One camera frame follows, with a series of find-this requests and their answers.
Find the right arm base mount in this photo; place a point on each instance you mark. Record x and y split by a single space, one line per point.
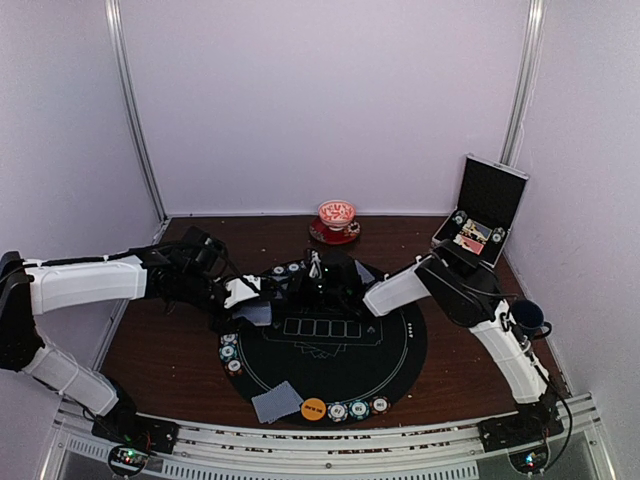
524 435

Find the orange big blind button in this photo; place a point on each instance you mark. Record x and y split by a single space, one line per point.
313 409

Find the card dealt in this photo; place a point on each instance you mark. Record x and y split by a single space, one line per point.
278 403
366 276

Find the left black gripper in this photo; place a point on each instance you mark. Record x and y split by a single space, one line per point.
220 323

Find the playing card deck in case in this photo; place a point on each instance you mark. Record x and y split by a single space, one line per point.
476 231

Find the aluminium frame post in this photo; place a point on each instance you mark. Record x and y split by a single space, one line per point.
525 80
117 36

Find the round black poker mat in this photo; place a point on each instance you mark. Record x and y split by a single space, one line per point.
308 353

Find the chip roll in case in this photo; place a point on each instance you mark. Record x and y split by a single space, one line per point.
498 235
459 217

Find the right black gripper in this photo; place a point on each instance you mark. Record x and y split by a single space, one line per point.
297 290

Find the left aluminium frame post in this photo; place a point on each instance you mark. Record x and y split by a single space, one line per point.
117 36

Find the red patterned bowl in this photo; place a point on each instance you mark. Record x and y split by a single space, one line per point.
336 214

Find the red playing card deck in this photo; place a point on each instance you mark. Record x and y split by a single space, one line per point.
469 244

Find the dark blue mug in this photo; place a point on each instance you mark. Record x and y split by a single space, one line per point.
530 318

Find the right aluminium frame post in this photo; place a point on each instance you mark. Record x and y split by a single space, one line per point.
525 80

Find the aluminium poker case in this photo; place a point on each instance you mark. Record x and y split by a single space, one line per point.
490 194

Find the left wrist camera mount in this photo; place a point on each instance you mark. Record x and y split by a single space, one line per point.
241 289

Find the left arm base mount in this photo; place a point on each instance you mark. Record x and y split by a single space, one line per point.
137 437

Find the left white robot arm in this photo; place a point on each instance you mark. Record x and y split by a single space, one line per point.
33 289

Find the red floral saucer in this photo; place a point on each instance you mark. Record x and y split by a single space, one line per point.
324 234

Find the chip roll in case left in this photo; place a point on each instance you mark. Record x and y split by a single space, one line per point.
459 217

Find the grey card deck box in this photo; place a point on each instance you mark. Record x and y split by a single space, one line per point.
258 314

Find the blue white chip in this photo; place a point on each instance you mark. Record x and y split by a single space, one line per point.
337 411
229 339

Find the chip roll in case right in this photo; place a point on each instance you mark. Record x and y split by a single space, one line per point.
498 235

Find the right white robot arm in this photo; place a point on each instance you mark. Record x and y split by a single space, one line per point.
468 293

